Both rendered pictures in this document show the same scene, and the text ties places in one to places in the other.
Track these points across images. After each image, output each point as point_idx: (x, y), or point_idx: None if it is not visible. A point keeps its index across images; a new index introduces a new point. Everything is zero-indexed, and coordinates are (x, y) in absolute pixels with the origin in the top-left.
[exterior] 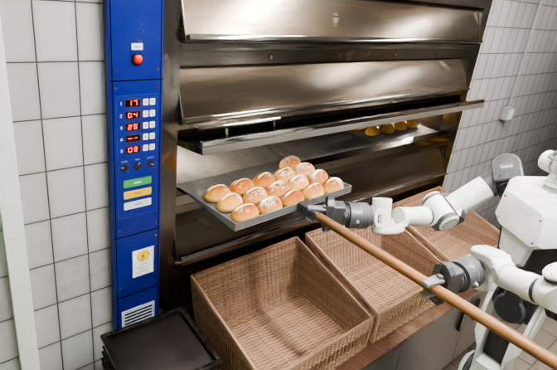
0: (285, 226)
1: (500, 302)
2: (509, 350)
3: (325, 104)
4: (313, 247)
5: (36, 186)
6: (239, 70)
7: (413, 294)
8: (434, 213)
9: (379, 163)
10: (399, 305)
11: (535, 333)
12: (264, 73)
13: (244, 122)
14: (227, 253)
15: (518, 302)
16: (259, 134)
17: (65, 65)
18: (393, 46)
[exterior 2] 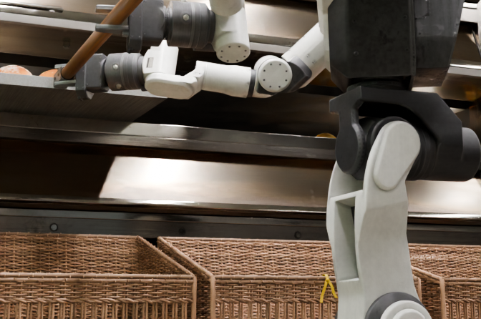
0: (107, 200)
1: (338, 146)
2: (356, 213)
3: None
4: (163, 249)
5: None
6: None
7: (304, 276)
8: (256, 70)
9: (319, 168)
10: (265, 281)
11: (394, 171)
12: None
13: None
14: (5, 227)
15: (351, 123)
16: (17, 8)
17: None
18: None
